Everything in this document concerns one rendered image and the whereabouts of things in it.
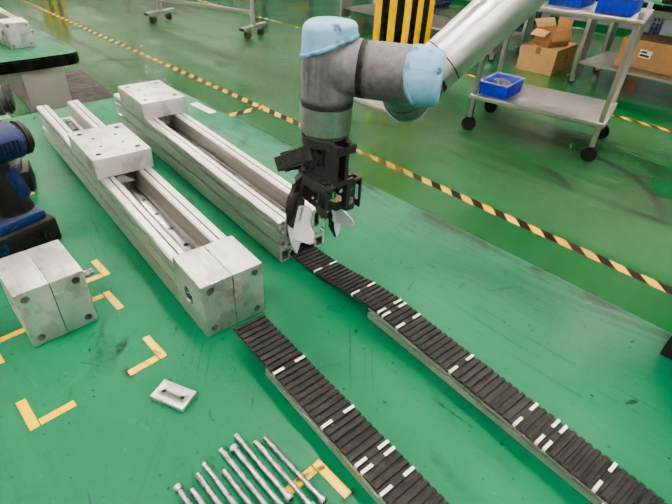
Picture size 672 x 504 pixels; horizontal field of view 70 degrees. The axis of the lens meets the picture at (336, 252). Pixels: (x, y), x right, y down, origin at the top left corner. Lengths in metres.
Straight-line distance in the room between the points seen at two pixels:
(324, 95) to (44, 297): 0.47
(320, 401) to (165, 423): 0.19
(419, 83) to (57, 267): 0.56
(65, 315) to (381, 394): 0.46
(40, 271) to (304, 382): 0.40
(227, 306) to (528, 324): 0.47
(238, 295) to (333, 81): 0.33
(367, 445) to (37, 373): 0.45
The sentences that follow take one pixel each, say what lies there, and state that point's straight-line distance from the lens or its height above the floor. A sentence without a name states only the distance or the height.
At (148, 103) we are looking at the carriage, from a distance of 1.29.
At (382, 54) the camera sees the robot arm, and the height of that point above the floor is 1.16.
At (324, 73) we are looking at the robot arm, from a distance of 0.67.
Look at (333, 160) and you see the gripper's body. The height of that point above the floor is 1.01.
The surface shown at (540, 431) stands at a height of 0.81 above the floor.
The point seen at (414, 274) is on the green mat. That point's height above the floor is 0.78.
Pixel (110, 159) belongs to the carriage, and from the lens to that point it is 1.02.
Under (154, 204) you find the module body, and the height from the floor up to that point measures 0.82.
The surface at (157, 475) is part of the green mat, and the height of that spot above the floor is 0.78.
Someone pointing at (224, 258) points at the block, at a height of 0.87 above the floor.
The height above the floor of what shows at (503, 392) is 0.81.
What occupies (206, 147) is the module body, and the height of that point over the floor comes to 0.83.
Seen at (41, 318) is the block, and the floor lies 0.82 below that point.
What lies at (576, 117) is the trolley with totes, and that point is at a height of 0.26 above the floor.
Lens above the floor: 1.31
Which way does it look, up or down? 36 degrees down
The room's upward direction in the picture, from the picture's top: 3 degrees clockwise
